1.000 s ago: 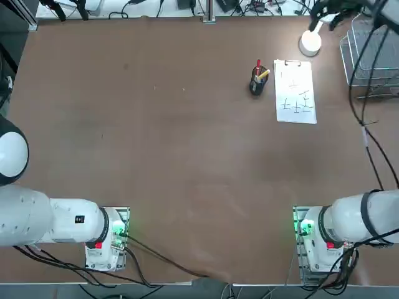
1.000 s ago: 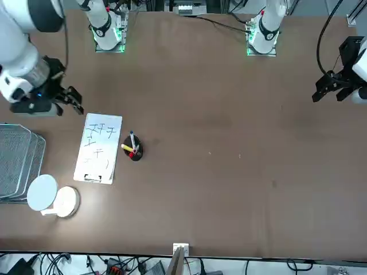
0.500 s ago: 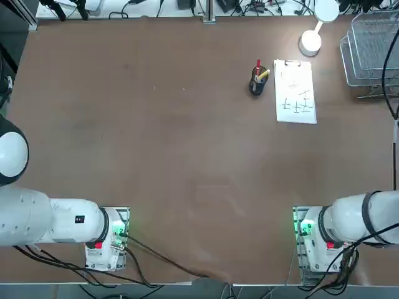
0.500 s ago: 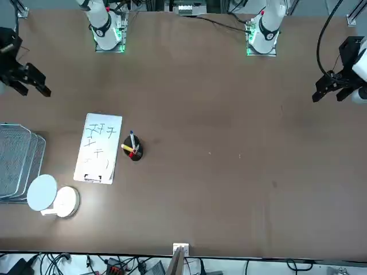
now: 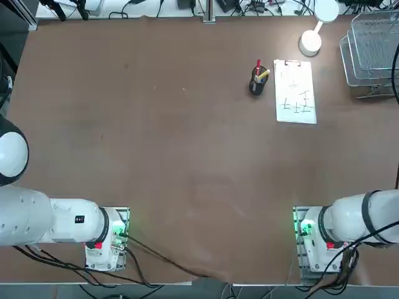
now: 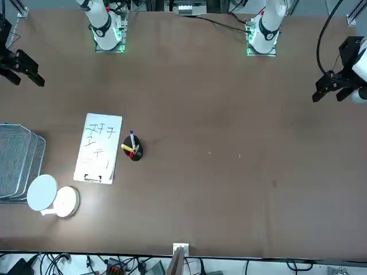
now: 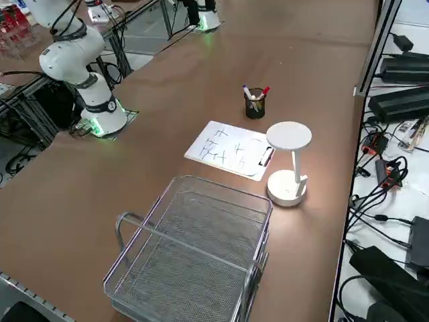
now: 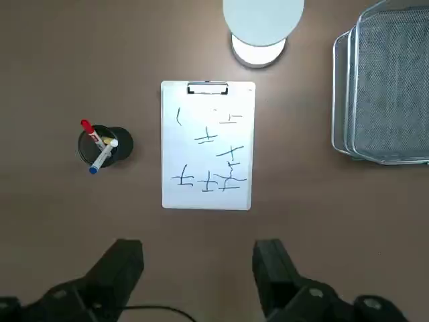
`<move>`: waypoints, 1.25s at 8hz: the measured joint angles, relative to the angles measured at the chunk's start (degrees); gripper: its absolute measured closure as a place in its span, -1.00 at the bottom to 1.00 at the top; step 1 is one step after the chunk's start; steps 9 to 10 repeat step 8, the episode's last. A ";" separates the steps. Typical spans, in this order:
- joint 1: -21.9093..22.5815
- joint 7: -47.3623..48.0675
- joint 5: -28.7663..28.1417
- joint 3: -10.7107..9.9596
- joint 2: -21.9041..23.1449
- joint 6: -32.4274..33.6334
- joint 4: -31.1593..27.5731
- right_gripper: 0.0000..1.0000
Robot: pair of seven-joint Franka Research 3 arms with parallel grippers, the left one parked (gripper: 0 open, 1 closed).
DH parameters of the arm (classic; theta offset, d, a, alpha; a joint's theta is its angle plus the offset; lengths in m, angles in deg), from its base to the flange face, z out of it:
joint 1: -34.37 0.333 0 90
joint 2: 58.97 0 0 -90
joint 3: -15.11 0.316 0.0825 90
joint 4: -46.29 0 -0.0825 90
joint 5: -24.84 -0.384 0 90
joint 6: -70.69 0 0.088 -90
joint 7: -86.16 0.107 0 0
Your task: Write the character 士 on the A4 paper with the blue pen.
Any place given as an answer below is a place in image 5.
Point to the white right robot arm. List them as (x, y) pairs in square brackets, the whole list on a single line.
[(349, 224)]

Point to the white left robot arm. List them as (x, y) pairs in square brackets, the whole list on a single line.
[(62, 218)]

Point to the black mesh pen holder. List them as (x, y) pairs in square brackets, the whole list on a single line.
[(256, 88)]

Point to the white A4 paper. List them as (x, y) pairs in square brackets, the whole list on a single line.
[(293, 93)]

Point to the yellow marker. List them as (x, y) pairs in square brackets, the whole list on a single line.
[(264, 74)]

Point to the white clipboard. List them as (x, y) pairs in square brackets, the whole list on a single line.
[(296, 120)]

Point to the red capped marker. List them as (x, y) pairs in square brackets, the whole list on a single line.
[(258, 66)]

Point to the black metal clipboard clip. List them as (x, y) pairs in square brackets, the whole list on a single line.
[(292, 63)]

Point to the white desk lamp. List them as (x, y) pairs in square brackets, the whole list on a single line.
[(310, 43)]

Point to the silver mesh paper tray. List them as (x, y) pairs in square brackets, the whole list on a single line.
[(371, 56)]

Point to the aluminium frame post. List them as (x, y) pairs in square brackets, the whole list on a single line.
[(209, 12)]

